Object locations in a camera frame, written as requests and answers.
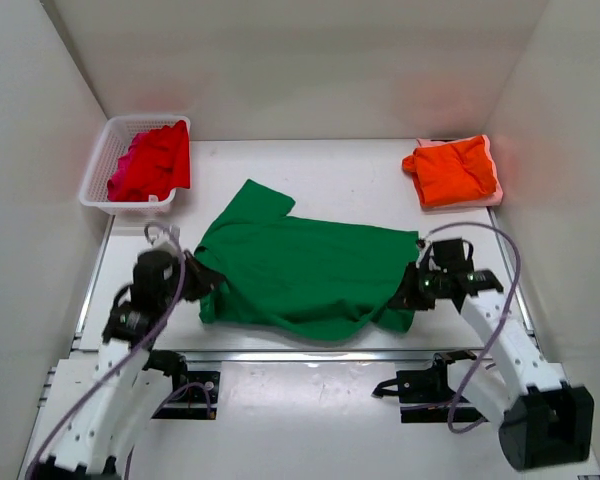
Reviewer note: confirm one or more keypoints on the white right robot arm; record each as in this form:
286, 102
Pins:
540, 419

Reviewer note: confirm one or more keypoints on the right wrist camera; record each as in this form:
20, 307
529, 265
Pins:
449, 256

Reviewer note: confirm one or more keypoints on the white plastic basket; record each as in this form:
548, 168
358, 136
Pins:
115, 138

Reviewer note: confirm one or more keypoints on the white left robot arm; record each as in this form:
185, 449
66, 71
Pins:
132, 381

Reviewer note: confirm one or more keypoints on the pink folded t shirt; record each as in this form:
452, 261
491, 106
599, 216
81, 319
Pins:
496, 195

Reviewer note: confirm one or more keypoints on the magenta t shirt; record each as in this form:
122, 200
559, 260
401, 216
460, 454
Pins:
115, 182

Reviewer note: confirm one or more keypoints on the red t shirt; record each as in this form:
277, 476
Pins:
161, 164

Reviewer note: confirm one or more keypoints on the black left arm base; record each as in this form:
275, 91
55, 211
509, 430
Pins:
196, 397

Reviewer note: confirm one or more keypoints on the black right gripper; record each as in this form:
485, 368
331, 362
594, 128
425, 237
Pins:
406, 297

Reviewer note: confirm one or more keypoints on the aluminium rail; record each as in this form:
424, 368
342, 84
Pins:
306, 356

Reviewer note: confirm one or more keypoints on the green t shirt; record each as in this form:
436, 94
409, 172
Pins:
320, 280

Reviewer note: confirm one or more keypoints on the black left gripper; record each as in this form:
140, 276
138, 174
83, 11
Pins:
206, 276

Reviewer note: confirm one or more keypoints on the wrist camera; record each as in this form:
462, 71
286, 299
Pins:
163, 237
449, 256

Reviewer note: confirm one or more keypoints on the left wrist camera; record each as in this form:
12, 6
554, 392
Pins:
163, 237

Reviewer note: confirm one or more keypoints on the orange folded t shirt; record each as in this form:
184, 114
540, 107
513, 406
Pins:
452, 170

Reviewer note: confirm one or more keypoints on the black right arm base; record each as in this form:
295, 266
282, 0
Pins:
423, 394

